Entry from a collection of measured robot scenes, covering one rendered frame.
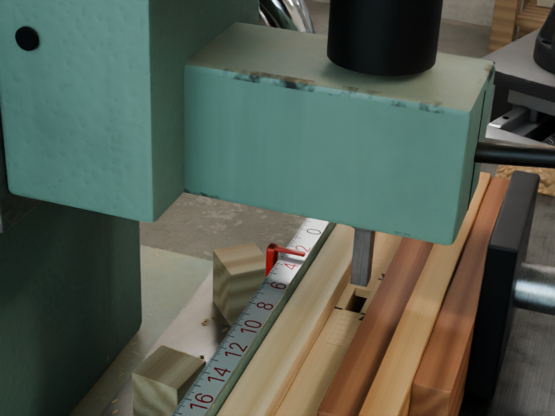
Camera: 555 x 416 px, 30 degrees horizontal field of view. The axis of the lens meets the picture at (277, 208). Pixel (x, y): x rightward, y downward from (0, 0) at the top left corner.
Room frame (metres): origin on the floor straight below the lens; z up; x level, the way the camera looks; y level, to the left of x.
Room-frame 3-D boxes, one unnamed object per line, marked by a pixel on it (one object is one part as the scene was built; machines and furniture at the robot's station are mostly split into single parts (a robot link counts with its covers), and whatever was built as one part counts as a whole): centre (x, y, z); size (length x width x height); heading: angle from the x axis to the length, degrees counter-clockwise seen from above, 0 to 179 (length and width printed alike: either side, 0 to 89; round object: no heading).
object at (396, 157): (0.47, -0.03, 1.03); 0.14 x 0.07 x 0.09; 72
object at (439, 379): (0.48, -0.11, 0.93); 0.23 x 0.02 x 0.05; 162
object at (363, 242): (0.46, -0.05, 0.97); 0.01 x 0.01 x 0.05; 72
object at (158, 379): (0.53, 0.06, 0.82); 0.04 x 0.03 x 0.04; 154
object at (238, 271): (0.65, 0.02, 0.82); 0.04 x 0.03 x 0.05; 25
